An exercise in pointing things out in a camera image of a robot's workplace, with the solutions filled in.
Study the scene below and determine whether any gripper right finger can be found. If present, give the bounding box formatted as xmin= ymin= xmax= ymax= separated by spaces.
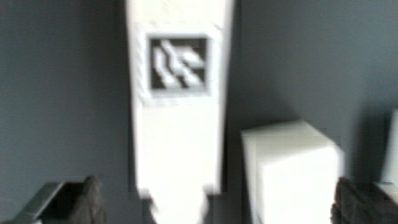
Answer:
xmin=331 ymin=178 xmax=398 ymax=224

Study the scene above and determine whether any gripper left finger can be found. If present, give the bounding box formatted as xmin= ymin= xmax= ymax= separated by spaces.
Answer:
xmin=11 ymin=176 xmax=107 ymax=224

